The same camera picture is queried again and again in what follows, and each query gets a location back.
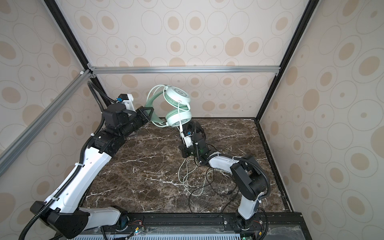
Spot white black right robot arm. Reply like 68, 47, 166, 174
179, 121, 271, 230

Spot black vertical frame post left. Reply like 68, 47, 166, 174
43, 0, 111, 106

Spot black headphone cable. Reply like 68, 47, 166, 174
187, 143, 241, 218

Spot silver aluminium left rail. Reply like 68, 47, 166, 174
1, 70, 91, 175

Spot black vertical frame post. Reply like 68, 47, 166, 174
255, 0, 320, 123
43, 0, 111, 106

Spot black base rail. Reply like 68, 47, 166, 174
76, 212, 312, 240

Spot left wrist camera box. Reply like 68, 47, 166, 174
117, 94, 135, 111

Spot mint green headphones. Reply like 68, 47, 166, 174
145, 85, 192, 129

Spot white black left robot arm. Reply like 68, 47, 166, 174
19, 81, 154, 240

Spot silver aluminium back rail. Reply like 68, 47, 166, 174
91, 66, 280, 74

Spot black vertical frame post right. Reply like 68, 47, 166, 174
255, 0, 320, 123

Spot mint green headphone cable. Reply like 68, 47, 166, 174
176, 101, 211, 197

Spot silver aluminium rail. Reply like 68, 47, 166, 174
1, 70, 91, 175
91, 66, 280, 74

